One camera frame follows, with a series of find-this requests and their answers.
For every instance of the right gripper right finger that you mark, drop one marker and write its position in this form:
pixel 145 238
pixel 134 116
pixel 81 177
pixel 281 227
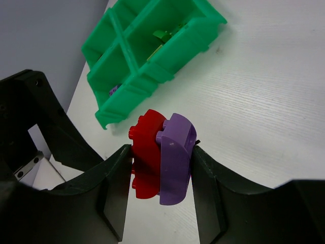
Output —
pixel 233 209

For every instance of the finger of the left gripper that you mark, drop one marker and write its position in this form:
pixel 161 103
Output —
pixel 27 100

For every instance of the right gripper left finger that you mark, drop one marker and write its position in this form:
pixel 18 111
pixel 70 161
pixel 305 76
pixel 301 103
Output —
pixel 90 208

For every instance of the red long lego brick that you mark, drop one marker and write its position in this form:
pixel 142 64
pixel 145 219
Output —
pixel 146 154

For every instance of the purple rectangular lego brick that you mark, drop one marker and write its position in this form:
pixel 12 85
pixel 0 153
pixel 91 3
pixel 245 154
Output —
pixel 114 89

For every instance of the purple curved lego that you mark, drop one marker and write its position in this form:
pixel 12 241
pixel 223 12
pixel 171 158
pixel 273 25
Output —
pixel 176 140

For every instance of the green compartment tray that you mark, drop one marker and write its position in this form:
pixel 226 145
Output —
pixel 123 50

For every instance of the green curved lego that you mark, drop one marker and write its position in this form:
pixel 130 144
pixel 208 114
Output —
pixel 164 36

